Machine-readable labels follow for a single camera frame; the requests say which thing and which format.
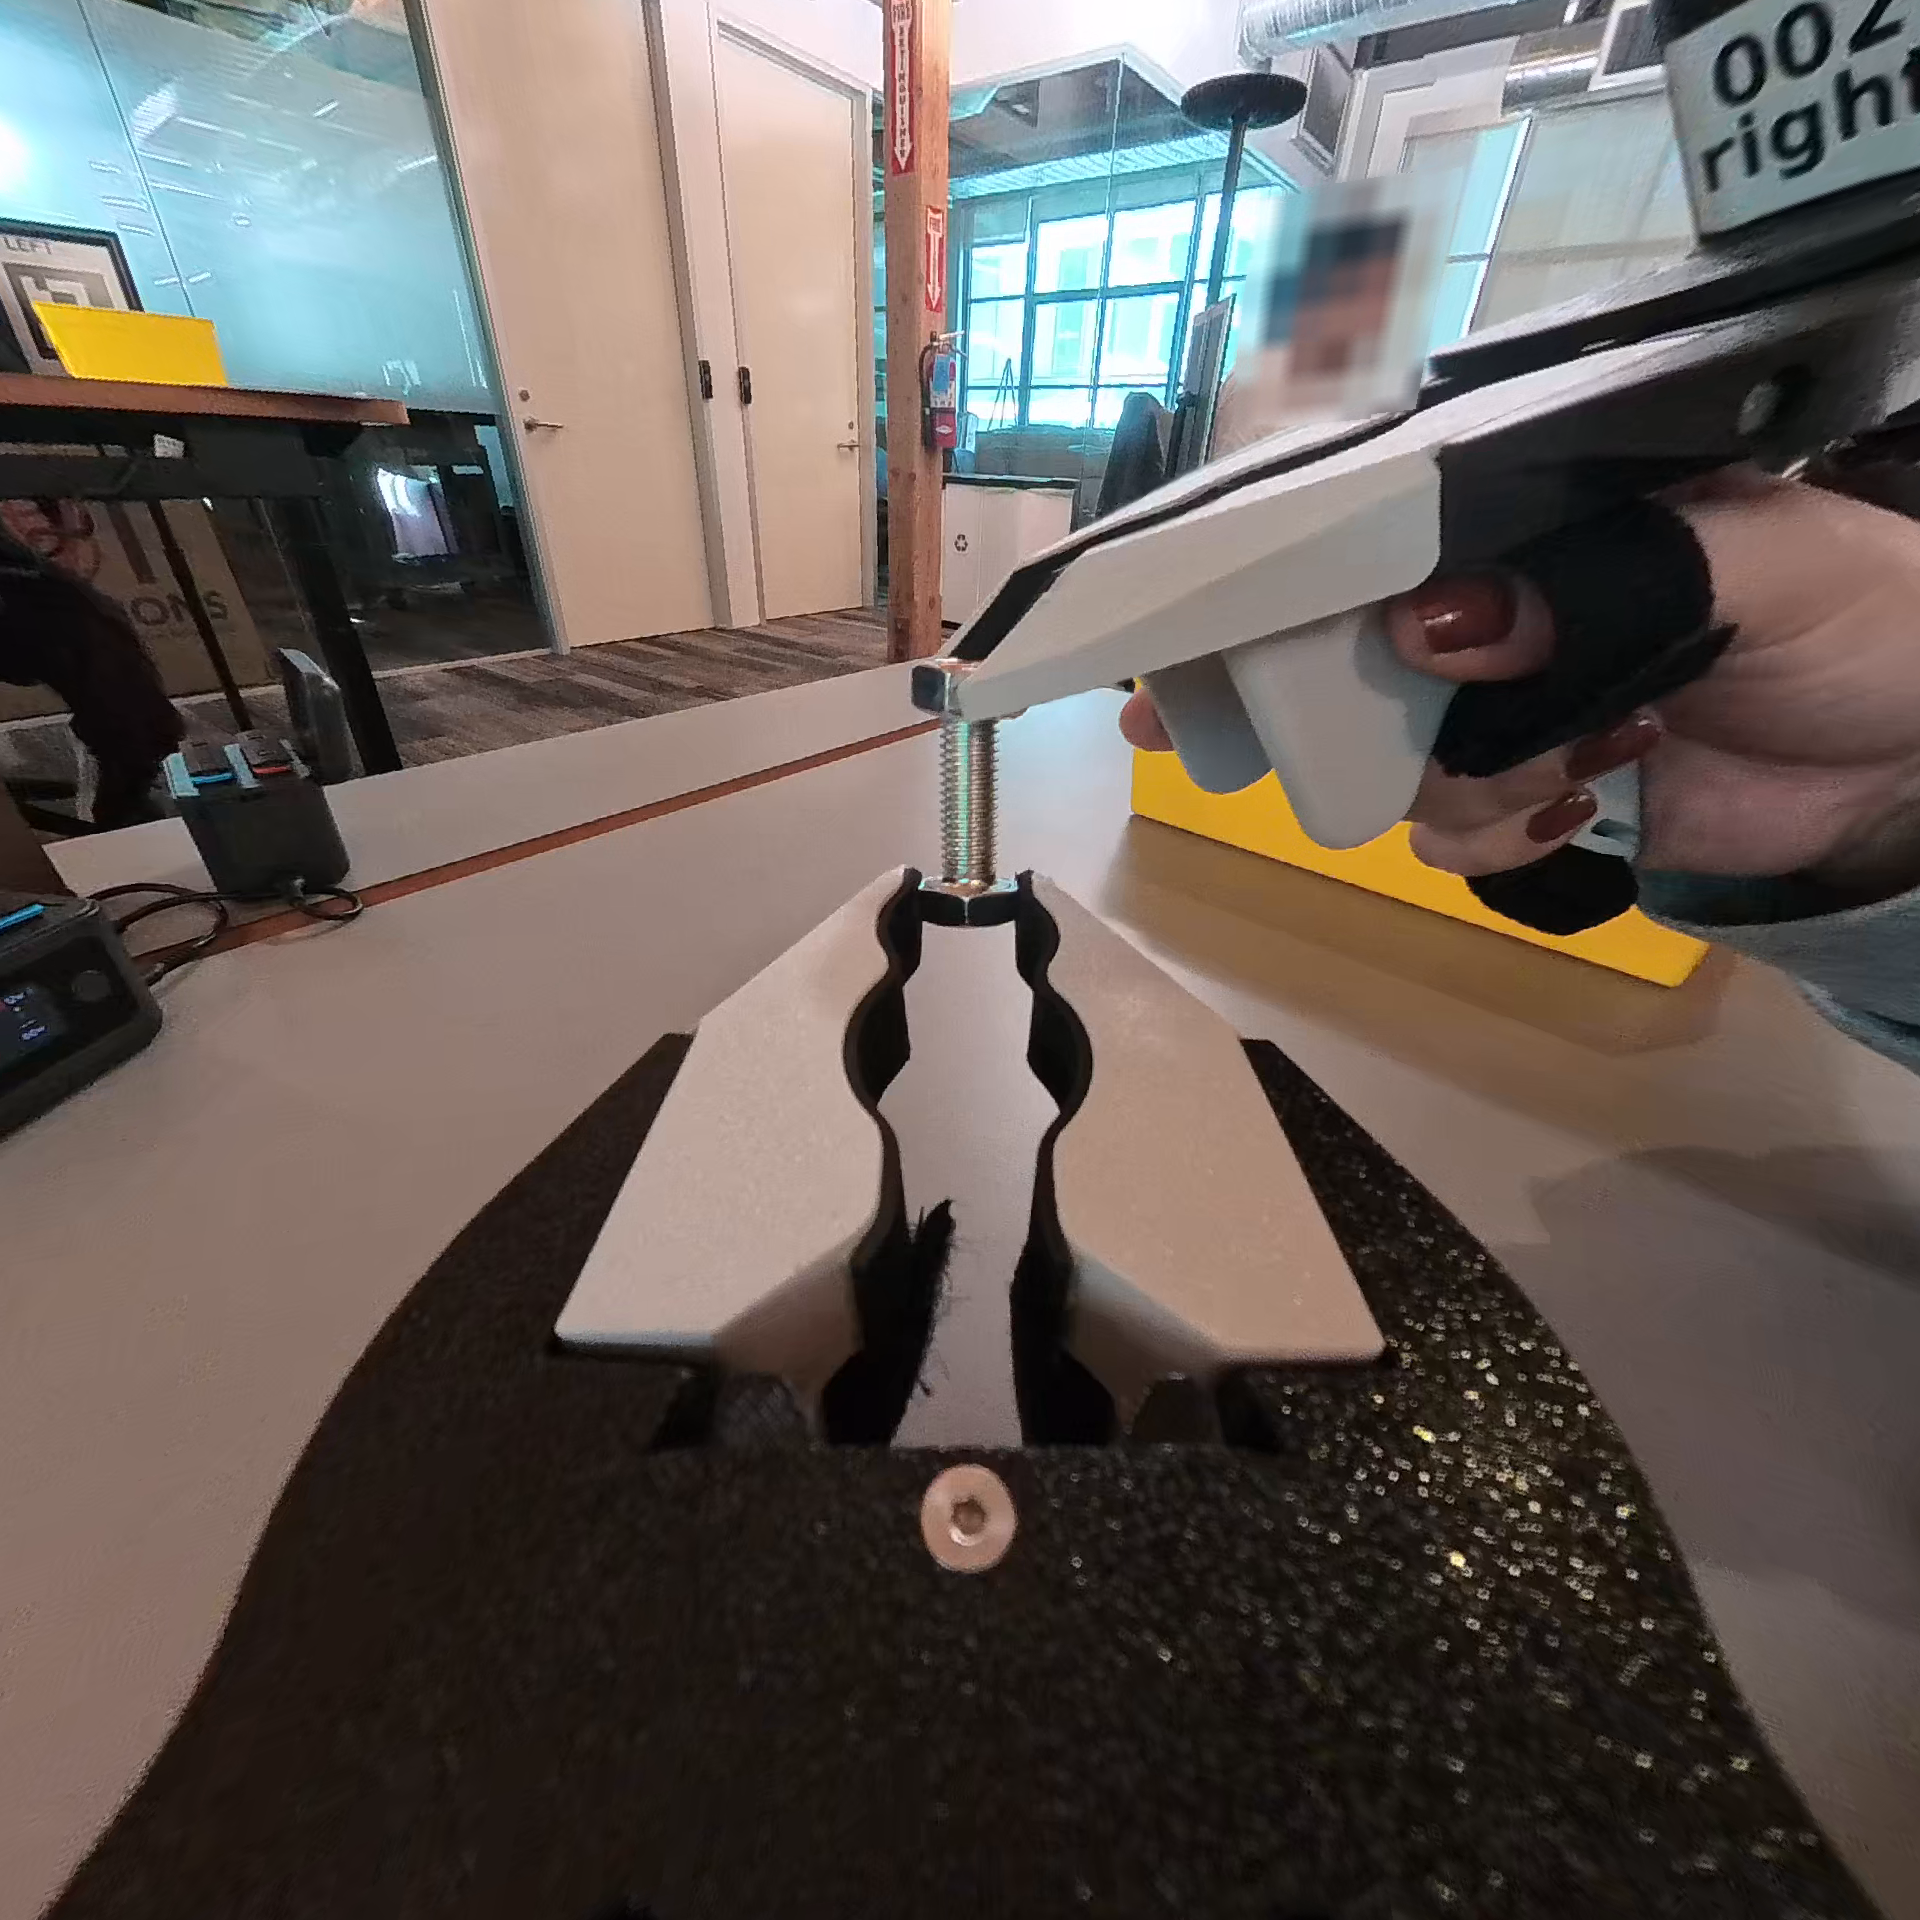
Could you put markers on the red fire extinguisher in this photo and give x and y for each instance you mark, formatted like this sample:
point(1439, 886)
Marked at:
point(943, 390)

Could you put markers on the black charger case with screen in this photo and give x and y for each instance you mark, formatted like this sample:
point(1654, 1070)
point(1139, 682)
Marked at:
point(61, 1020)

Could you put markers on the white door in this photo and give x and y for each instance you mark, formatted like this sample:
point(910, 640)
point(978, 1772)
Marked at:
point(803, 375)
point(585, 300)

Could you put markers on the black floor lamp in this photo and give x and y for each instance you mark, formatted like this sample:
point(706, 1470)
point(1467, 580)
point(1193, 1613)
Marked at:
point(1245, 100)

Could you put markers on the steel bolt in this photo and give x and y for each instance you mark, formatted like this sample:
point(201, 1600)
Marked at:
point(970, 797)

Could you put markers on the steel hex nut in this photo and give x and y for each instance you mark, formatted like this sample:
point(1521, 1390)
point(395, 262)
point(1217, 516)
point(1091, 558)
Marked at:
point(967, 905)

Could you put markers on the dark cloth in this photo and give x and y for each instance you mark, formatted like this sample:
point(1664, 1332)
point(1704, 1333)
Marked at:
point(77, 676)

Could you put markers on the wooden desk with black legs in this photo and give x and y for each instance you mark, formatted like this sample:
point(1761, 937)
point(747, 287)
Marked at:
point(195, 402)

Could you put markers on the cardboard box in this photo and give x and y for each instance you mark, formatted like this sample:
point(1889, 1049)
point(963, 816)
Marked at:
point(195, 599)

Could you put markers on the grey standing device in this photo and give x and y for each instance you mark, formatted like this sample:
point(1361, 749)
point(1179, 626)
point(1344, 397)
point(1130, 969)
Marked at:
point(311, 705)

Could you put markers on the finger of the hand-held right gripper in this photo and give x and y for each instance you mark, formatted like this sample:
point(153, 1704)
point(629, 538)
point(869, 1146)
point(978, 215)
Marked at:
point(1231, 569)
point(1277, 472)

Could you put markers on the black office chair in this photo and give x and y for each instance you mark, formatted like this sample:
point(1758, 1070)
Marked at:
point(1141, 452)

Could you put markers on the black battery charger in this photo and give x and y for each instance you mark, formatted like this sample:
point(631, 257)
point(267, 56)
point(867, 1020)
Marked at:
point(264, 825)

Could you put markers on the person's right hand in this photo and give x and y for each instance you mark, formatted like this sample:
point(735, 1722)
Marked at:
point(1800, 705)

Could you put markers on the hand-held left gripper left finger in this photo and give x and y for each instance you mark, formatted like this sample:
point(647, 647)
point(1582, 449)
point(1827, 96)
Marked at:
point(720, 1170)

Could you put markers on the framed marker sign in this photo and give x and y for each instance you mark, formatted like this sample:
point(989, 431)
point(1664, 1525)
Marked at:
point(61, 285)

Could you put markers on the wooden post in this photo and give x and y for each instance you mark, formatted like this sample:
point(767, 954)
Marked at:
point(914, 224)

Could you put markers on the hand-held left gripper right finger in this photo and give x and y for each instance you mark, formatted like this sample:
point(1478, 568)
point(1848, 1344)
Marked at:
point(1201, 1185)

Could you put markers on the metal air duct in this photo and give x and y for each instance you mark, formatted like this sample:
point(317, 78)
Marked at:
point(1394, 31)

